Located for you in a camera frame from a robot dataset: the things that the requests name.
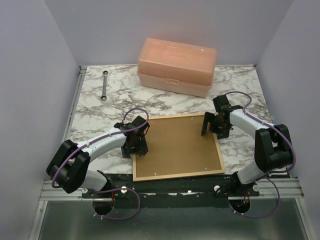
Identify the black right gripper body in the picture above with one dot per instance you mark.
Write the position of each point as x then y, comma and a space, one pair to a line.
220, 128

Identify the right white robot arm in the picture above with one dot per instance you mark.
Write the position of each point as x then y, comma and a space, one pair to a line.
273, 148

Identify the light wooden picture frame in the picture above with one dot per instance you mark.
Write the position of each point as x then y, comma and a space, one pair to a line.
178, 176

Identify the brown frame backing board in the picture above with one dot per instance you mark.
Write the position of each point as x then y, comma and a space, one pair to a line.
175, 145

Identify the aluminium side rail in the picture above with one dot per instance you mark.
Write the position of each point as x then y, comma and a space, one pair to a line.
74, 102

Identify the translucent orange plastic box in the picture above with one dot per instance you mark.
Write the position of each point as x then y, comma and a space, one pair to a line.
177, 67

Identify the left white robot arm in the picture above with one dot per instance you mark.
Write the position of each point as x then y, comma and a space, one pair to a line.
69, 168

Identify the black table edge rail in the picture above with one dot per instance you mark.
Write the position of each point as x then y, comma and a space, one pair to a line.
122, 192

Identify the silver ratchet wrench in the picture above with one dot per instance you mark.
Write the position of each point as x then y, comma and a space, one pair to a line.
103, 96

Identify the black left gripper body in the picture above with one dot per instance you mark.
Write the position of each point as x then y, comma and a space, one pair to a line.
138, 147

